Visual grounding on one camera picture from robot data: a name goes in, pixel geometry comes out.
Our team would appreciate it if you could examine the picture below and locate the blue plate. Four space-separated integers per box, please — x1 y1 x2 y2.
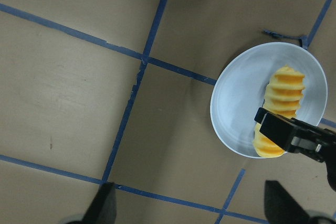
210 42 328 159

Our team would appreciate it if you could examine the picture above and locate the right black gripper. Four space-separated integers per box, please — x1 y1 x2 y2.
254 108 335 191

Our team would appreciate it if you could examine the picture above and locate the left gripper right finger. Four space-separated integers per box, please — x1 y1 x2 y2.
264 180 310 223

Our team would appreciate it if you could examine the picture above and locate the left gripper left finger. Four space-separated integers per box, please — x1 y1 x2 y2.
82 182 117 224

